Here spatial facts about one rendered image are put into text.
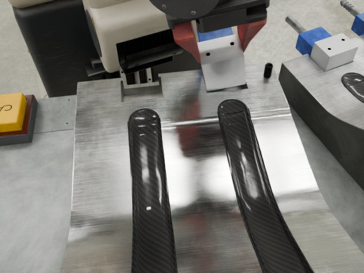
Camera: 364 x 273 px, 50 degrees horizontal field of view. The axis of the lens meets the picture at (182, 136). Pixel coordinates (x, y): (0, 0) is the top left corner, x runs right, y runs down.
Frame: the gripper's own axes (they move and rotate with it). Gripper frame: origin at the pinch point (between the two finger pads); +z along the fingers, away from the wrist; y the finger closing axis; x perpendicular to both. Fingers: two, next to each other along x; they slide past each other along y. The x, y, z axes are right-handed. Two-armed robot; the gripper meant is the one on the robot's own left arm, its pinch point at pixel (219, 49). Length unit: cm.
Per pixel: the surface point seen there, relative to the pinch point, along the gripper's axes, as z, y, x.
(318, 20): 121, 65, 113
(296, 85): 11.5, 10.4, 0.5
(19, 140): 8.7, -29.9, -0.9
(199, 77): 4.6, -3.0, 0.2
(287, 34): 117, 46, 105
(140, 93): 6.2, -11.3, 0.9
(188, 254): -0.8, -7.2, -23.5
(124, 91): 5.3, -13.2, 1.0
